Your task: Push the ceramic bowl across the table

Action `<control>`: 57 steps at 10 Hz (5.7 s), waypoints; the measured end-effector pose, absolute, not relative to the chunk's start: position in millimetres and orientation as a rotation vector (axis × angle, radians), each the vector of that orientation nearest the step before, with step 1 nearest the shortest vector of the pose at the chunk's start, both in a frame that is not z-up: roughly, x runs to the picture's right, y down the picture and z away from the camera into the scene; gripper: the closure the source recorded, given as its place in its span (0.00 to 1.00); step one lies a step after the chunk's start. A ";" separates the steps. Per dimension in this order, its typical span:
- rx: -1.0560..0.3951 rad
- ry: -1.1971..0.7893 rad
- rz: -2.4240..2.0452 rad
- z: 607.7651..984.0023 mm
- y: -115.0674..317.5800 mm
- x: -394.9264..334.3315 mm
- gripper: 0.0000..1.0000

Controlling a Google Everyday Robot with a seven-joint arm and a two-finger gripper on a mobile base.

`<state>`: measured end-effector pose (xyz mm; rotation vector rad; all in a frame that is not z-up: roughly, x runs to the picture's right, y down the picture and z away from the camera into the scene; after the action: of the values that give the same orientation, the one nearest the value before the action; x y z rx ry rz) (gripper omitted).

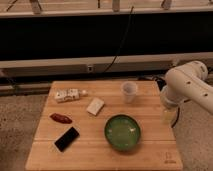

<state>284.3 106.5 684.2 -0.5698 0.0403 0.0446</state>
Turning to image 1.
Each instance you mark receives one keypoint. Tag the pale robot end effector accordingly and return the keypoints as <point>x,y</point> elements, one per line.
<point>168,115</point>

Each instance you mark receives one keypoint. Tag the green ceramic bowl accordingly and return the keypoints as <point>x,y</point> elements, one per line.
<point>122,132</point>

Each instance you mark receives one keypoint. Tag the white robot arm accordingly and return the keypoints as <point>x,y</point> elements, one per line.
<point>186,82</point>

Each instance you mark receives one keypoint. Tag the white rectangular box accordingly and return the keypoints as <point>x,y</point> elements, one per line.
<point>95,106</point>

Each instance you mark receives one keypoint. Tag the white labelled bottle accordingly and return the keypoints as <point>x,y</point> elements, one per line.
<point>69,95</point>

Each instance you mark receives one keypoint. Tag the black rectangular phone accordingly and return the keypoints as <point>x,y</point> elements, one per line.
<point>66,139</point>

